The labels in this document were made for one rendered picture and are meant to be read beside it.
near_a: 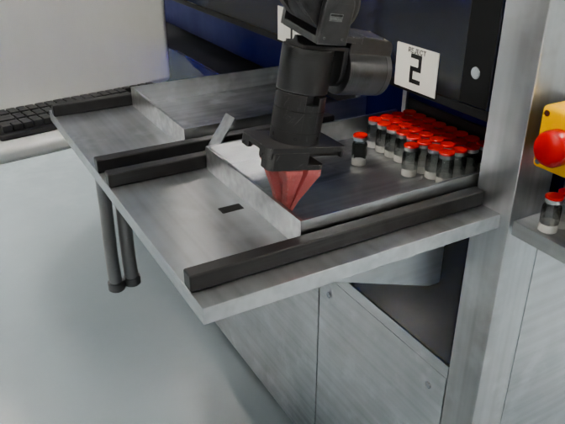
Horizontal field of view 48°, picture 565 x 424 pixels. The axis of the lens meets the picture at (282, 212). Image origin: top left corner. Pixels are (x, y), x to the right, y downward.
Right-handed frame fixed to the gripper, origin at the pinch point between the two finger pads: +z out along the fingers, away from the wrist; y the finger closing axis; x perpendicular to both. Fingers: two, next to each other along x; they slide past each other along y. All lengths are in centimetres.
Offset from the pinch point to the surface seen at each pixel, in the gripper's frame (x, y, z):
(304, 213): 0.8, 3.8, 0.8
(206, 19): 98, 31, -9
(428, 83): 4.4, 22.5, -14.9
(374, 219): -7.3, 7.9, -1.7
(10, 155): 63, -21, 14
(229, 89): 54, 18, -1
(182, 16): 115, 31, -7
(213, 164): 17.5, -1.3, 0.3
